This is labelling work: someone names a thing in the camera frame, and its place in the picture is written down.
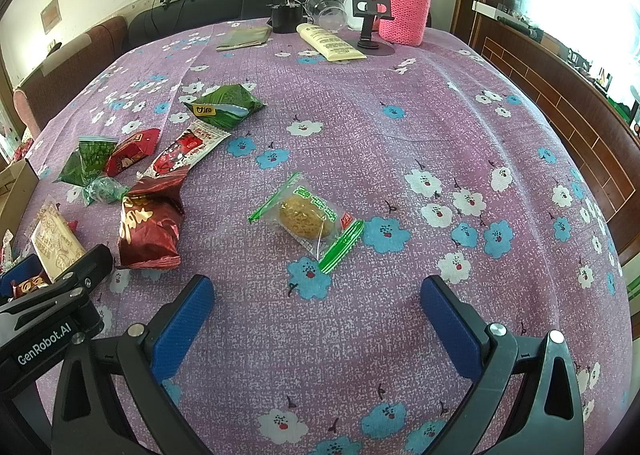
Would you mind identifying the white red snack sachet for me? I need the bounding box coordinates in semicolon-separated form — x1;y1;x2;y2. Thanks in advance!
143;120;230;178

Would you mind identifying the small green yellow-label packet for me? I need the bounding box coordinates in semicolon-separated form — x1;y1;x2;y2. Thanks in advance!
184;84;266;130

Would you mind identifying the purple floral tablecloth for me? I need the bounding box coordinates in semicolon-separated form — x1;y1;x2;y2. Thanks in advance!
27;24;637;454

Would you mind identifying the clear green-striped cookie packet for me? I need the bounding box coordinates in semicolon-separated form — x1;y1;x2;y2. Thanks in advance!
248;171;364;274

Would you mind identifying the wooden cabinet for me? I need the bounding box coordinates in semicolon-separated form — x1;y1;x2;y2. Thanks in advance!
451;0;639;264

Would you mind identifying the white round container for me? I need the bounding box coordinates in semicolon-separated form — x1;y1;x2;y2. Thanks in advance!
343;0;363;32

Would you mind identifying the black phone stand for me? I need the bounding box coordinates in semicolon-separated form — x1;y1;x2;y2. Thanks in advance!
352;0;395;56

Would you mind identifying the brown red armchair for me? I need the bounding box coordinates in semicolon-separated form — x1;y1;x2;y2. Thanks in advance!
13;16;127;138

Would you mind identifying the red rectangular candy packet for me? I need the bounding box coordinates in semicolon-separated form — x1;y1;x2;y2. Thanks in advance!
103;128;160;177

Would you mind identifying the green crinkled snack packet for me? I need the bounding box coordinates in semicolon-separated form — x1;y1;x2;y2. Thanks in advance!
55;136;118;188

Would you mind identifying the cream lotion tube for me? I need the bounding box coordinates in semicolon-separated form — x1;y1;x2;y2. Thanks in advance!
296;23;367;62

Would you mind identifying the brown cardboard box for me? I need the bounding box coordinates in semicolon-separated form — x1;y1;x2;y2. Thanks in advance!
0;160;39;238

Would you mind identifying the beige wafer biscuit packet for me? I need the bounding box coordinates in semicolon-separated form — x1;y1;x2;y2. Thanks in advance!
29;203;86;281

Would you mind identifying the green clear twisted candy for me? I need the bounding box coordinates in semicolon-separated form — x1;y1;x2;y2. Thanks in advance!
82;176;130;206

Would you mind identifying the black small pot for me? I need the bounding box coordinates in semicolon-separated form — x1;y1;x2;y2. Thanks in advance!
268;0;306;34

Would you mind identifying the black sofa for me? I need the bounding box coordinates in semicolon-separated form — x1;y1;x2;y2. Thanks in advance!
127;0;305;49

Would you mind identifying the green booklet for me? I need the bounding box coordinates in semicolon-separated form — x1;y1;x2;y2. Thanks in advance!
216;25;271;52

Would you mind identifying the shiny red foil packet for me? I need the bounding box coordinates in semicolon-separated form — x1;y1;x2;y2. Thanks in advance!
12;272;51;299

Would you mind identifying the large dark red snack bag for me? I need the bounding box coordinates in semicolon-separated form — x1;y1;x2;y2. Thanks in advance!
118;167;189;270

